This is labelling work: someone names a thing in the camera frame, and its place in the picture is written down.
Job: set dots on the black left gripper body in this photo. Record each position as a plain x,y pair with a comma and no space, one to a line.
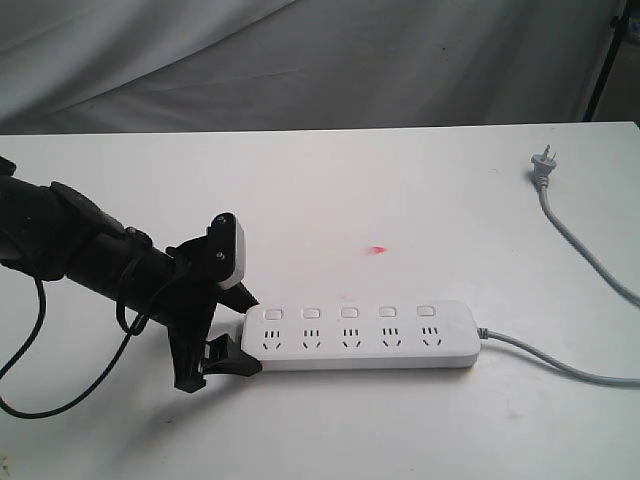
188,306

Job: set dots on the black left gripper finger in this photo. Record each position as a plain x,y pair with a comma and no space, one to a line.
238,298
223,356

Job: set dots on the white five-outlet power strip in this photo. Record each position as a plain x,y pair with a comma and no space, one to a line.
308,336

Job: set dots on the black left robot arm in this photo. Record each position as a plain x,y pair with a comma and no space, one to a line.
54,232

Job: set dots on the grey backdrop cloth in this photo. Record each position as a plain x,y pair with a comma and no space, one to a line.
189,66

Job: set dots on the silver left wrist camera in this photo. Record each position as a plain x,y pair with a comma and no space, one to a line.
226,244

